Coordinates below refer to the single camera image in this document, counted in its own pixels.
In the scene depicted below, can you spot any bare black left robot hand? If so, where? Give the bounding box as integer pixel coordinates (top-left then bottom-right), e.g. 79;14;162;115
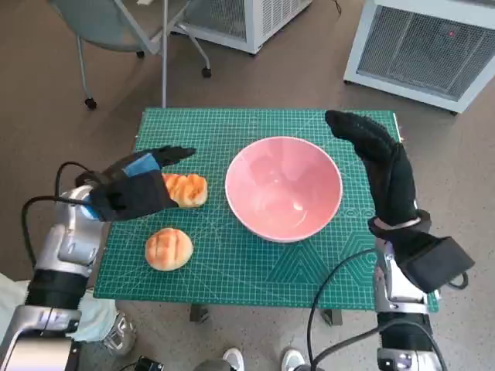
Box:
75;146;196;191

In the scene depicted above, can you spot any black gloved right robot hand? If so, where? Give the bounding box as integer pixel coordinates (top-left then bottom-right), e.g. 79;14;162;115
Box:
324;110;418;226

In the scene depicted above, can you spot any oblong toy bread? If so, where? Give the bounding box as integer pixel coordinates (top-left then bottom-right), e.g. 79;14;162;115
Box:
161;172;209;209

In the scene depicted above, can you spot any round toy bread bun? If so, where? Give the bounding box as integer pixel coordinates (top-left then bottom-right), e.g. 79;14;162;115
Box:
145;227;194;272

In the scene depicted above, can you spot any pink bowl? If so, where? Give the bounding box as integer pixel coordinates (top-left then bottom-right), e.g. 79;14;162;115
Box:
224;134;343;243

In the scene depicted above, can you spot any white metal pole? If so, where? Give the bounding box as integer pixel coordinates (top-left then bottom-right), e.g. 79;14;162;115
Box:
160;0;169;109

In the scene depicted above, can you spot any green cutting mat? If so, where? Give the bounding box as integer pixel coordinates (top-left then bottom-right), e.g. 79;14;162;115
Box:
92;107;440;313

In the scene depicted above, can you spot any large white mesh cabinet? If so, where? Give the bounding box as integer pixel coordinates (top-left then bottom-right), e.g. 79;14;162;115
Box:
343;0;495;114

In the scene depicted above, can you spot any grey wheeled chair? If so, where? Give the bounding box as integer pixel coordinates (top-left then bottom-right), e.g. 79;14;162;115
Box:
48;0;213;110

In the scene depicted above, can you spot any person's grey shoe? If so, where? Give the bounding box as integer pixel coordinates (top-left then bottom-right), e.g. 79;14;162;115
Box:
102;312;137;356

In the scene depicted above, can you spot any small white mesh cabinet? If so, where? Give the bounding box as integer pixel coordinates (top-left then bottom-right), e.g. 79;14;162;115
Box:
169;0;314;55

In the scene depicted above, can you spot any small black device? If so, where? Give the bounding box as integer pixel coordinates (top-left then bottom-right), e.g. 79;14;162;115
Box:
135;357;163;371

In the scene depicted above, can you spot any white shoe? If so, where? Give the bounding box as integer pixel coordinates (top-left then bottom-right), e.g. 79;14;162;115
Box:
281;349;306;371
222;347;244;371

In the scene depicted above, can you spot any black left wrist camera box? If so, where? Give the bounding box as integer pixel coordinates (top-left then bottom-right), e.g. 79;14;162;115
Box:
89;171;180;223

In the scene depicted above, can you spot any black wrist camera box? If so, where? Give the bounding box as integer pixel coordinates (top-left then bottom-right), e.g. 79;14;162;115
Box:
398;236;476;294
89;171;180;223

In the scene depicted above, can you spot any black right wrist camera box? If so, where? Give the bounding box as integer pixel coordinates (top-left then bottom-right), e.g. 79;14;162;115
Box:
398;236;476;294

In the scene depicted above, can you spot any short black cable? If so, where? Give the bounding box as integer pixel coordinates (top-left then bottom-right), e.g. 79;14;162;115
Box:
444;272;469;290

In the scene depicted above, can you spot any long black cable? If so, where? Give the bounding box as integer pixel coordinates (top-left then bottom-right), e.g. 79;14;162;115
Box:
306;249;384;371

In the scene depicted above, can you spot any black table bracket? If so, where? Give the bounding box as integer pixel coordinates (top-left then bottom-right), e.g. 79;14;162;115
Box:
323;308;343;328
189;304;210;324

